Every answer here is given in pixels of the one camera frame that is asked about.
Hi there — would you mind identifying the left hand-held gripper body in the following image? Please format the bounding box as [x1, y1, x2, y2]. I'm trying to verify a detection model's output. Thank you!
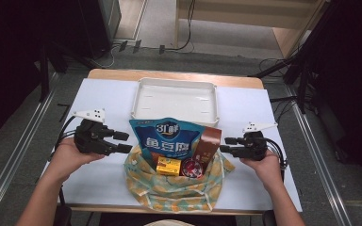
[73, 108, 114, 156]

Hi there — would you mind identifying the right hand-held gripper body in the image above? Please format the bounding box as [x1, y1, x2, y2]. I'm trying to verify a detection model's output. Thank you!
[242, 121, 278, 162]

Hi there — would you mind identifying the brown biscuit box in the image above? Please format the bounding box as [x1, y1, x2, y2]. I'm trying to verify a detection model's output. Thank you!
[191, 126, 222, 166]

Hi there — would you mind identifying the red round tin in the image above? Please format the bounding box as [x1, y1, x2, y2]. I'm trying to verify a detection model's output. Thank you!
[180, 157, 205, 179]

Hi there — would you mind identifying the blue snack packet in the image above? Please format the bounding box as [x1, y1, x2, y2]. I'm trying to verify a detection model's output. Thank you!
[128, 117, 206, 161]

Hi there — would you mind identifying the yellow drink carton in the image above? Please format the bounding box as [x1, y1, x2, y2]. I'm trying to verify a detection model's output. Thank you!
[156, 155, 182, 177]

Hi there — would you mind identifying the lemon print fabric bag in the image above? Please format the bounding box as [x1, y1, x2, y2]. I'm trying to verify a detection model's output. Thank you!
[123, 144, 236, 214]

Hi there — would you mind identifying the white plastic tray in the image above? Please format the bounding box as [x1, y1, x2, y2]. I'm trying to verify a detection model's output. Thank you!
[130, 77, 220, 127]

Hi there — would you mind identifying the person's right hand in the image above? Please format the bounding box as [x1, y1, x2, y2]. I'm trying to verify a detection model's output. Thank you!
[239, 150, 284, 191]

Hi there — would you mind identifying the person's left hand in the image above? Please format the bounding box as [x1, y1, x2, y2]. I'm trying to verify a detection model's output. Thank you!
[48, 137, 107, 184]

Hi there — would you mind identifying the white table sheet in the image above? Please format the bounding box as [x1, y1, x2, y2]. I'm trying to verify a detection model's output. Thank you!
[41, 78, 304, 213]

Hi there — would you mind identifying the black metal stand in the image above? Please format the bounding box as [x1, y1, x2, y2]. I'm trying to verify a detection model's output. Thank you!
[248, 53, 315, 114]

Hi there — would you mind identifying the black curtain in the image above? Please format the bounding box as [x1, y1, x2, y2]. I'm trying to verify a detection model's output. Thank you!
[307, 0, 362, 189]
[0, 0, 86, 149]

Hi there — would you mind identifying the dark cabinet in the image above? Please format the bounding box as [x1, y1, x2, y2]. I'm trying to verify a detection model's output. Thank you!
[78, 0, 123, 59]

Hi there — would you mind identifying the wooden shelf unit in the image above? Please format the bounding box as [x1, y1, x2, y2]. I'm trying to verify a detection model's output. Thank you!
[173, 0, 331, 59]

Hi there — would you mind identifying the right hand-held gripper black cable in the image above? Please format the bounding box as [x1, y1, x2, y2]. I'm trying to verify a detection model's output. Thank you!
[265, 137, 288, 170]

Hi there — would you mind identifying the hand-held gripper black cable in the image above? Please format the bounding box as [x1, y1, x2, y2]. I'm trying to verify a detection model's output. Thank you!
[265, 137, 288, 170]
[48, 115, 78, 163]

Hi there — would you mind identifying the left hand-held gripper black cable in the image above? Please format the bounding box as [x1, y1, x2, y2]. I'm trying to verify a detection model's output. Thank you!
[48, 115, 78, 163]

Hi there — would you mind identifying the metal floor rail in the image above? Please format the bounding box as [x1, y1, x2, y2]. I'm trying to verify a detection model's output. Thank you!
[284, 84, 354, 226]
[0, 72, 60, 226]

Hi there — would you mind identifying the white floor cable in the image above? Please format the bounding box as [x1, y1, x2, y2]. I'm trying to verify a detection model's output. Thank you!
[98, 43, 121, 70]

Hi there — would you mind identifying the black floor cable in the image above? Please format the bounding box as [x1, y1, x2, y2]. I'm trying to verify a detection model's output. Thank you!
[164, 0, 197, 53]

